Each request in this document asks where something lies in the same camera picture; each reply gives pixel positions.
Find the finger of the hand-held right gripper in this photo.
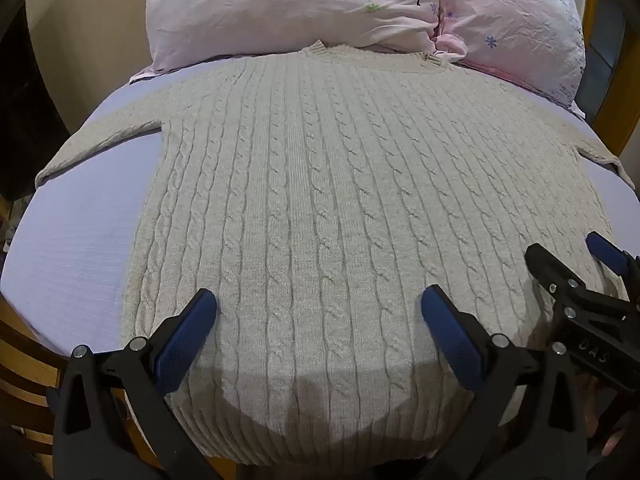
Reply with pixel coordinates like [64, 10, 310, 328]
[524, 243, 585, 312]
[586, 231, 640, 302]

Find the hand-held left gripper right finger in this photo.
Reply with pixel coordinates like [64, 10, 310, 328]
[420, 284, 589, 480]

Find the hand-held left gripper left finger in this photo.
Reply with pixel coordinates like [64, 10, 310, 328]
[47, 288, 219, 480]

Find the beige cable-knit sweater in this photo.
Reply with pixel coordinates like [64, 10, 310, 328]
[35, 42, 634, 461]

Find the person's right hand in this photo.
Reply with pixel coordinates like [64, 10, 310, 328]
[575, 375, 621, 442]

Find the lavender bed sheet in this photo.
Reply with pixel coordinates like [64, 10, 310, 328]
[0, 54, 640, 426]

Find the pink floral pillow with tree print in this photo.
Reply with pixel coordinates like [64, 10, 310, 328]
[129, 0, 469, 84]

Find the yellow wooden bed frame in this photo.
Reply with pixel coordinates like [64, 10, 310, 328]
[581, 0, 640, 159]

